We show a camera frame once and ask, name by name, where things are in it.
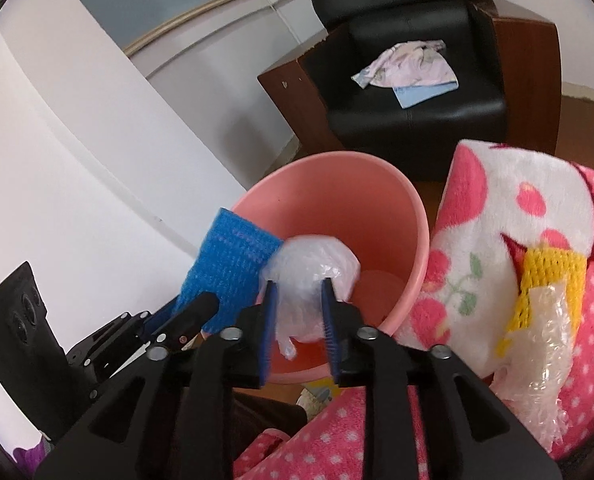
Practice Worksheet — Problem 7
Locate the blue foam net sleeve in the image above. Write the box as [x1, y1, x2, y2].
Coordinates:
[145, 208, 283, 336]

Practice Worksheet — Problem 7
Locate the white plastic bag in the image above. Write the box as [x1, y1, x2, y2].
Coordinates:
[260, 235, 361, 361]

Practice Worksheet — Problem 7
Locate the clear bubble wrap piece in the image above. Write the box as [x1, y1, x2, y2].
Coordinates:
[491, 282, 574, 452]

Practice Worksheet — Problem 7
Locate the yellow foam net sleeve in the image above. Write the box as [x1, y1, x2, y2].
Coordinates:
[495, 245, 588, 358]

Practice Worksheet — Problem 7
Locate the pink plastic trash bin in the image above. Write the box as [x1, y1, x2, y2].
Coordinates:
[229, 149, 432, 386]

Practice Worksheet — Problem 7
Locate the pink polka dot blanket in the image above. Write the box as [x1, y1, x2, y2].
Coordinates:
[232, 138, 594, 480]

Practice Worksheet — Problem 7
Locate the light blue folded cloth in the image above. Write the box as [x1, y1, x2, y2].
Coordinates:
[393, 81, 458, 110]

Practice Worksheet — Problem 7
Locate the floral patterned cloth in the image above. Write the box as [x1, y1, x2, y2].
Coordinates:
[352, 40, 458, 89]

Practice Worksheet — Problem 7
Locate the black leather armchair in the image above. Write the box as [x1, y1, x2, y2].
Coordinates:
[259, 0, 562, 181]

